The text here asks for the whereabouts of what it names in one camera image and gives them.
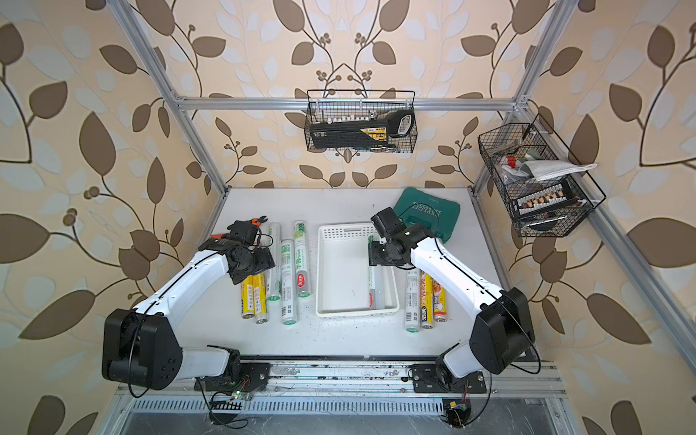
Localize back wire basket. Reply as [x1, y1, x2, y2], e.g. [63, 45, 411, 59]
[304, 88, 418, 154]

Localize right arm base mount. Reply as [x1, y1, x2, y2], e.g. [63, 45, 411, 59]
[408, 364, 488, 394]

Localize white green wrap roll long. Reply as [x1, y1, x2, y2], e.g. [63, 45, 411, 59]
[280, 239, 297, 326]

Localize right wire basket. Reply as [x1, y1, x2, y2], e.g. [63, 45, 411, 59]
[478, 114, 606, 237]

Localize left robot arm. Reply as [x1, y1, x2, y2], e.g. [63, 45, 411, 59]
[101, 217, 275, 391]

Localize orange black pliers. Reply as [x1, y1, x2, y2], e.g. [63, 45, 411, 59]
[211, 216, 268, 239]

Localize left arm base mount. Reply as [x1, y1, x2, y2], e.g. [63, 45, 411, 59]
[198, 362, 271, 393]

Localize wire basket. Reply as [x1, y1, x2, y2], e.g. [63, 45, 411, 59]
[304, 88, 418, 154]
[478, 114, 606, 237]

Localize white paper bundle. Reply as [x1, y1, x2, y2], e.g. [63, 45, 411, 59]
[521, 161, 597, 181]

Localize white plastic basket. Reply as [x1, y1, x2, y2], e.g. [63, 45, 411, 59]
[315, 222, 400, 318]

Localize green tool case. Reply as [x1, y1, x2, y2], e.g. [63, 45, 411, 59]
[393, 188, 460, 243]

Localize socket bit set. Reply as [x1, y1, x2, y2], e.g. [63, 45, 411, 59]
[513, 182, 576, 217]

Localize yellow wrap roll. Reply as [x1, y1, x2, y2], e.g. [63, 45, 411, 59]
[253, 273, 268, 324]
[420, 272, 434, 329]
[432, 281, 449, 323]
[241, 275, 256, 319]

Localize white wrap roll red label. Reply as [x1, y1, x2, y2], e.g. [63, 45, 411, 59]
[293, 220, 311, 298]

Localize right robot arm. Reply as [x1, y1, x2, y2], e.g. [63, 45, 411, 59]
[368, 208, 539, 379]

